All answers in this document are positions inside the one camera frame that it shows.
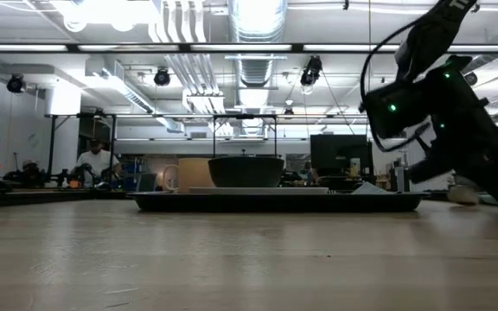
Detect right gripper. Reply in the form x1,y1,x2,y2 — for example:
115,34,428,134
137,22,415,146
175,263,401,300
407,54,498,213

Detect teal handled metal spoon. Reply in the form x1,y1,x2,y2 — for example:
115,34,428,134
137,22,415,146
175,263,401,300
446,185,498,207

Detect white napkin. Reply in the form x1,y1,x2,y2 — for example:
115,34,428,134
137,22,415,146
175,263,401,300
350,181,389,195

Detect white round plate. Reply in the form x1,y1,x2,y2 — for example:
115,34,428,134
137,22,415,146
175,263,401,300
188,186,330,195

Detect black bowl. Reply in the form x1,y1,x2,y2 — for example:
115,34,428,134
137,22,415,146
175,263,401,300
207,155,285,188

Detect black rectangular serving tray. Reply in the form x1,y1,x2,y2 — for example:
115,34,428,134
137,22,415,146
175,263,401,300
127,191,431,213

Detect black computer monitor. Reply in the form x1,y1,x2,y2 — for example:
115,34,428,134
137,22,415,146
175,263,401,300
310,133,374,181

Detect black overhead light bar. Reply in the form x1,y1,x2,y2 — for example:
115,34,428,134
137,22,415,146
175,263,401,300
0,41,498,55

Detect person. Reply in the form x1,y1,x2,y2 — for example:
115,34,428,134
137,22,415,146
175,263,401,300
73,137,123,189

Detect white square pillar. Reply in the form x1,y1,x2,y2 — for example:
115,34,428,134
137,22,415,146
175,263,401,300
44,79,81,187

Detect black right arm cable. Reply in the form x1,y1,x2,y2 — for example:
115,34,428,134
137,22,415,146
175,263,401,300
358,16,431,153

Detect black metal frame stand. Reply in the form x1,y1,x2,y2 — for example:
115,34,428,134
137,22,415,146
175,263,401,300
212,113,278,159
45,112,118,185

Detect silver ceiling air duct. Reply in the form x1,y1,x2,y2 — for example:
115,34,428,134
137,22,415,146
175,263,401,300
227,0,289,136

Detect black table edge rail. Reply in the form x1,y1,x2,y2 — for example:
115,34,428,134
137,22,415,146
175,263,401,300
0,188,449,211

